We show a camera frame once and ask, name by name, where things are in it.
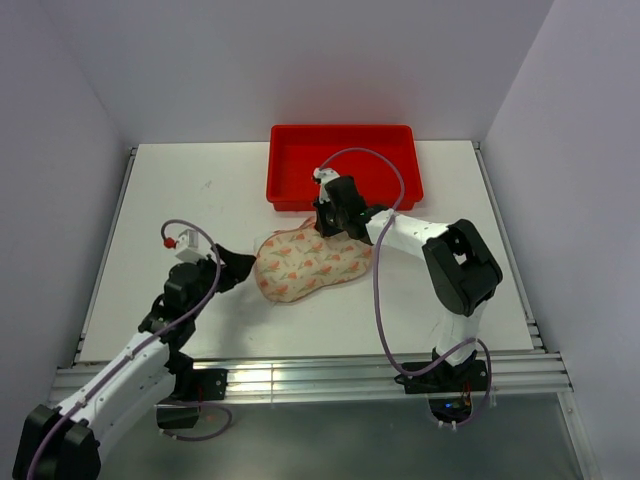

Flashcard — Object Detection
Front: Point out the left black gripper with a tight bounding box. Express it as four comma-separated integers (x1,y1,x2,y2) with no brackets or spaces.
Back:
188,244,255,318

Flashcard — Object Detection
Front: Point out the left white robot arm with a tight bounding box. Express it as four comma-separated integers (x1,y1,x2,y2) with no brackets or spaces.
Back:
12,245,256,479

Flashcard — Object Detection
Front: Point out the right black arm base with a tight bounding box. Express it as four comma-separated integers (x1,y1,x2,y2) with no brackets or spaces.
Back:
394,357,493,431

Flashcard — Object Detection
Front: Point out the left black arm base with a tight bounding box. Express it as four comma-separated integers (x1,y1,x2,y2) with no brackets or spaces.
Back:
155,368,234,443

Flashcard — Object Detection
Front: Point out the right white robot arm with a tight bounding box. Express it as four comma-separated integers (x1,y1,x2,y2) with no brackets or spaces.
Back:
313,169,503,394

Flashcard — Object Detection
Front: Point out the red plastic tray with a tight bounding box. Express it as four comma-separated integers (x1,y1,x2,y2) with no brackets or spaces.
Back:
266,125,424,212

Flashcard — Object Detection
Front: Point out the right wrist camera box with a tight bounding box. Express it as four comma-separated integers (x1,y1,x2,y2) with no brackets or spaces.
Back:
313,168,340,203

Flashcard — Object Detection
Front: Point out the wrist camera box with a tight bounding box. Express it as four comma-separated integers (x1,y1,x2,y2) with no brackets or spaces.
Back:
313,168,340,203
163,228,210,263

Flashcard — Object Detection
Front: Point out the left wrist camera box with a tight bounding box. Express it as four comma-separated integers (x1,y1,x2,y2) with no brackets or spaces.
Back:
163,228,210,263

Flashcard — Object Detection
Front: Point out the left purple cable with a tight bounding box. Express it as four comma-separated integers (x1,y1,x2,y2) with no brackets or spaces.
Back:
24,218,234,480

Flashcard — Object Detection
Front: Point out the purple cable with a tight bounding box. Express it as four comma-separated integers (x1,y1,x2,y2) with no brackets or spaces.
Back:
24,218,234,480
319,148,496,429

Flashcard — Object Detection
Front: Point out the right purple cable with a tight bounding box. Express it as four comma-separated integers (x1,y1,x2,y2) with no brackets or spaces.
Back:
319,148,496,429

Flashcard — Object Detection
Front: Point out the aluminium frame rail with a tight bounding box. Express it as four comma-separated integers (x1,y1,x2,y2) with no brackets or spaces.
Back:
49,140,601,479

